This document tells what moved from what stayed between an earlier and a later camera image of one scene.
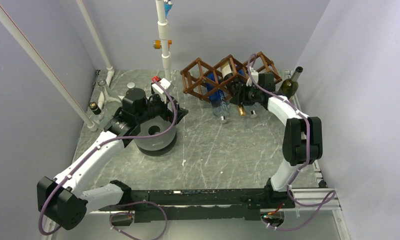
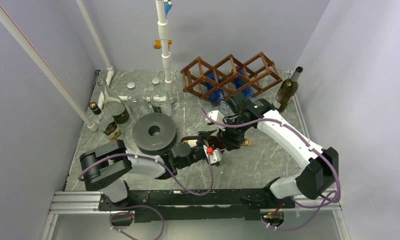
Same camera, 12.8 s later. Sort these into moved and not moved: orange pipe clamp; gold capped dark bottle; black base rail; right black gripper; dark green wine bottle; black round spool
Moved: right black gripper; gold capped dark bottle
Not moved: black base rail; black round spool; dark green wine bottle; orange pipe clamp
